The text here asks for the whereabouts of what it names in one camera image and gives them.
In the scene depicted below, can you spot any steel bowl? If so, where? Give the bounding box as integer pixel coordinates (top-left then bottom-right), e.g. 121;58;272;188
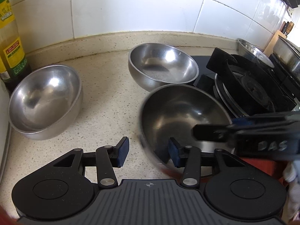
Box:
8;64;83;141
128;43;199;92
138;84;233;179

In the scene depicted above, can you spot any white gloved right hand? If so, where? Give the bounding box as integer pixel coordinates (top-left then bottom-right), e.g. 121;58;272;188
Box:
282;160;299;223

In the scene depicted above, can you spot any red cloth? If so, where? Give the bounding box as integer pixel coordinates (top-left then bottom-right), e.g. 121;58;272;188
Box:
242;158;287;181

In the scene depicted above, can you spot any black gas stove burner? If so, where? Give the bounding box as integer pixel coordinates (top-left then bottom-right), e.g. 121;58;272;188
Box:
193;48;299;118

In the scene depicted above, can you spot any steel basin by stove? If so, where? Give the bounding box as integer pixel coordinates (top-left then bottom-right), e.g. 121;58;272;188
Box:
237;38;275;69

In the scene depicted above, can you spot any wooden knife block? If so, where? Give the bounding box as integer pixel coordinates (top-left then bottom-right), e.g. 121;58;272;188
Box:
263;21;294;57

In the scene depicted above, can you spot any yellow oil bottle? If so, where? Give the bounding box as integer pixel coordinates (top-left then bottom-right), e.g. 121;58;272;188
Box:
0;0;32;92

